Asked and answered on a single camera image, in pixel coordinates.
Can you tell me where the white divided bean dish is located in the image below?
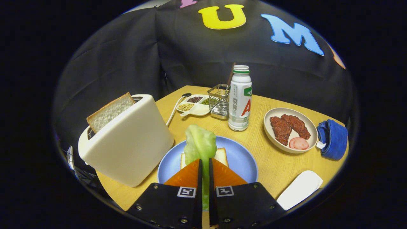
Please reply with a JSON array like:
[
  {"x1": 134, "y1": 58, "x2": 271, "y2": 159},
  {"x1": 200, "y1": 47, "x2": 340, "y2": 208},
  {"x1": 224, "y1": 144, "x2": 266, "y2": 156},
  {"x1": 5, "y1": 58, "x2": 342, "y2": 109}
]
[{"x1": 176, "y1": 94, "x2": 211, "y2": 117}]

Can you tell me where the blue plate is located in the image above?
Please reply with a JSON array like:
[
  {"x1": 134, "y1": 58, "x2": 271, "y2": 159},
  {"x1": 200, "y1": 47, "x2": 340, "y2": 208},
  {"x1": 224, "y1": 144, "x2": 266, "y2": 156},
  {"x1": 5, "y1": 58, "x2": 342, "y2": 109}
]
[{"x1": 157, "y1": 136, "x2": 259, "y2": 185}]

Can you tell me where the blue folded towel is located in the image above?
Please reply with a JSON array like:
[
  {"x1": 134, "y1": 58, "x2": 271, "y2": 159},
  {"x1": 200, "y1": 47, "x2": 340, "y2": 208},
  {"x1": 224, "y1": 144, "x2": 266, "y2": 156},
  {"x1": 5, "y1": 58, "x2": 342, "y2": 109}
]
[{"x1": 317, "y1": 119, "x2": 349, "y2": 161}]

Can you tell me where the white leaf-shaped dish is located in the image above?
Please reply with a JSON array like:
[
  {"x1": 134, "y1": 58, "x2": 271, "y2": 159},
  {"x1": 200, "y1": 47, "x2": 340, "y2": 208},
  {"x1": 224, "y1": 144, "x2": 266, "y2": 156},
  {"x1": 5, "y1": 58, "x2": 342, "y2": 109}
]
[{"x1": 276, "y1": 170, "x2": 323, "y2": 211}]

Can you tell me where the white toaster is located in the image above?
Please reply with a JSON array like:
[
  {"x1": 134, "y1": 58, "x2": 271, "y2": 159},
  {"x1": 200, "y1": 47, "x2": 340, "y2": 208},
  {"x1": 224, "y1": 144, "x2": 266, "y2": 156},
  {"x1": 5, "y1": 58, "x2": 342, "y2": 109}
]
[{"x1": 78, "y1": 94, "x2": 175, "y2": 187}]

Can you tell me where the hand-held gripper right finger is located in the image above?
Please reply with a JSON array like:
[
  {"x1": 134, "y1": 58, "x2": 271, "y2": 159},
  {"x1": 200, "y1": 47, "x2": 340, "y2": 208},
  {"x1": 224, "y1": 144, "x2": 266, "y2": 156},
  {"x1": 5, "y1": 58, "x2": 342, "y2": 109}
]
[{"x1": 209, "y1": 158, "x2": 287, "y2": 229}]

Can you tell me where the pink ham slice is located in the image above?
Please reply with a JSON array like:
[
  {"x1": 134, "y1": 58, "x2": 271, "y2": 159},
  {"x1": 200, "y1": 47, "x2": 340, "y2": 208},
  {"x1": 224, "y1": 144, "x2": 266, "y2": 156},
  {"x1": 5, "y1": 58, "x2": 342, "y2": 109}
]
[{"x1": 289, "y1": 137, "x2": 309, "y2": 150}]

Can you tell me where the white bread slice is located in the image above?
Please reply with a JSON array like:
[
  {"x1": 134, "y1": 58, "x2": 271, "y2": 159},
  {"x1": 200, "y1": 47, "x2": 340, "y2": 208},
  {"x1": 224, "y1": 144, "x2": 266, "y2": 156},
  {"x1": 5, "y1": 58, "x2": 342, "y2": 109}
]
[{"x1": 180, "y1": 148, "x2": 229, "y2": 170}]

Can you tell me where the brown wooden chopstick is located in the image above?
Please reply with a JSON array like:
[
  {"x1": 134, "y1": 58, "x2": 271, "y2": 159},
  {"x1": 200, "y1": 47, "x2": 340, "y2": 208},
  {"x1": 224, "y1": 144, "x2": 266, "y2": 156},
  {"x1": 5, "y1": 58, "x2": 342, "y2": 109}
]
[{"x1": 226, "y1": 62, "x2": 236, "y2": 94}]

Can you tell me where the green lettuce leaf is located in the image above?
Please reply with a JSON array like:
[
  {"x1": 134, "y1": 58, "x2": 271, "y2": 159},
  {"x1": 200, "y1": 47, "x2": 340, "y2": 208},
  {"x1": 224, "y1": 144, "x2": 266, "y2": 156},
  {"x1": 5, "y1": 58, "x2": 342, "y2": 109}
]
[{"x1": 184, "y1": 124, "x2": 218, "y2": 211}]

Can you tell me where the white green-capped bottle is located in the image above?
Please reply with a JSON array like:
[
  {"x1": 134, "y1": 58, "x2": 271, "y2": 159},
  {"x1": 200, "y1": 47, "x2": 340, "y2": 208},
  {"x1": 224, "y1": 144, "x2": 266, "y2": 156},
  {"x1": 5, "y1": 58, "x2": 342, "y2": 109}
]
[{"x1": 228, "y1": 65, "x2": 252, "y2": 132}]

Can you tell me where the brown meat patty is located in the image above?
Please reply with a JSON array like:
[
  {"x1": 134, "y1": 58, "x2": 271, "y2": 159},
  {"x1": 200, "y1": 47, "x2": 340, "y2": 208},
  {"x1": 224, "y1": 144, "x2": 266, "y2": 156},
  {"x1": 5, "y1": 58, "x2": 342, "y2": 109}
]
[
  {"x1": 270, "y1": 116, "x2": 292, "y2": 146},
  {"x1": 281, "y1": 114, "x2": 311, "y2": 140}
]

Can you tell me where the black backdrop cloth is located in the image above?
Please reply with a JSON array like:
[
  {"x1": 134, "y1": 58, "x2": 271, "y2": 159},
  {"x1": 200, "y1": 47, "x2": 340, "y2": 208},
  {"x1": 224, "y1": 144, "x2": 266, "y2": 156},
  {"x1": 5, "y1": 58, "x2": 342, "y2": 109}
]
[{"x1": 52, "y1": 0, "x2": 355, "y2": 150}]

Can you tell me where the metal wire utensil holder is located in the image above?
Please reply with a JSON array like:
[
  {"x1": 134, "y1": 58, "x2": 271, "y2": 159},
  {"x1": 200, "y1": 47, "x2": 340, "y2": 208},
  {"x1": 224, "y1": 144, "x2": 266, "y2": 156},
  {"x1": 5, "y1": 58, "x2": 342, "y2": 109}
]
[{"x1": 208, "y1": 84, "x2": 230, "y2": 120}]

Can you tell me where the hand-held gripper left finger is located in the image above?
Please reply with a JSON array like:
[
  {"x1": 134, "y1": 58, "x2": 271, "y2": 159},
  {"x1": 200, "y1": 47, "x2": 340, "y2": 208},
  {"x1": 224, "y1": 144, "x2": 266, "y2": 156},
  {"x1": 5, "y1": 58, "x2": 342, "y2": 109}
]
[{"x1": 127, "y1": 158, "x2": 203, "y2": 229}]

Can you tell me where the toasted bread slice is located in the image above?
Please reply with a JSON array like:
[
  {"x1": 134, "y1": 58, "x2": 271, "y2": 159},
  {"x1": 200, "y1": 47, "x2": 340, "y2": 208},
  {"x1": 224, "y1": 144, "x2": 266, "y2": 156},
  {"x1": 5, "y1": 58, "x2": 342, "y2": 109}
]
[{"x1": 86, "y1": 92, "x2": 136, "y2": 134}]

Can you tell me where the beige round plate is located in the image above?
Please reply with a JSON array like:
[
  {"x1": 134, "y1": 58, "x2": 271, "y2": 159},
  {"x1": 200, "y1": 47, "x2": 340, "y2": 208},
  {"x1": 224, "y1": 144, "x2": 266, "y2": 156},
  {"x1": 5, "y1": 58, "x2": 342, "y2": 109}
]
[{"x1": 263, "y1": 108, "x2": 319, "y2": 154}]

